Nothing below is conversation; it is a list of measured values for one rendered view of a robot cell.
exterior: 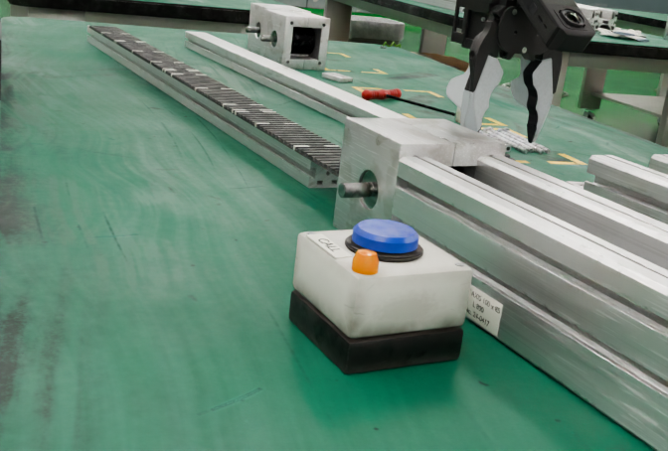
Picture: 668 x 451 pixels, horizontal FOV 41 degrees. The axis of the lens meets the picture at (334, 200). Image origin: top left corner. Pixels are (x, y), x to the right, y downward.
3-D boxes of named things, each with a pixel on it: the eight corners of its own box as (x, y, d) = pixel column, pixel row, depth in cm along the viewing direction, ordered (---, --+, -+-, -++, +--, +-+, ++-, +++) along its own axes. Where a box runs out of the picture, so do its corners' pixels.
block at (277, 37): (248, 59, 171) (251, 8, 168) (301, 61, 176) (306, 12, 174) (268, 68, 162) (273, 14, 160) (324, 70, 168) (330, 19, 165)
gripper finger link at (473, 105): (441, 132, 98) (477, 54, 97) (473, 146, 93) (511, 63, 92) (420, 123, 96) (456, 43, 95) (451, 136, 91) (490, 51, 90)
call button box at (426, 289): (286, 319, 58) (296, 225, 56) (414, 306, 62) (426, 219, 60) (344, 376, 51) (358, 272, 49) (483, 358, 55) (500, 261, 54)
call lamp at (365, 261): (346, 265, 51) (349, 245, 50) (369, 264, 52) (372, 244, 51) (359, 275, 50) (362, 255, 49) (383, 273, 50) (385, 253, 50)
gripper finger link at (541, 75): (525, 123, 103) (515, 46, 99) (560, 135, 98) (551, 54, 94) (503, 132, 102) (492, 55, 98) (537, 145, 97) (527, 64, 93)
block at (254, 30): (235, 49, 182) (239, 1, 180) (287, 52, 187) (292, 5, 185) (251, 57, 174) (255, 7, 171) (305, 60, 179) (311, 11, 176)
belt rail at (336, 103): (184, 46, 178) (185, 31, 177) (204, 47, 179) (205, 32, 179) (466, 184, 97) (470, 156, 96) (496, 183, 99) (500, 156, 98)
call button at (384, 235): (338, 248, 55) (342, 218, 55) (394, 244, 57) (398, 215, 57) (370, 272, 52) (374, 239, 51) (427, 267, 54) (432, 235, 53)
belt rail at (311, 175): (86, 41, 169) (87, 25, 168) (107, 42, 171) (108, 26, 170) (308, 188, 88) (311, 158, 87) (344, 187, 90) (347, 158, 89)
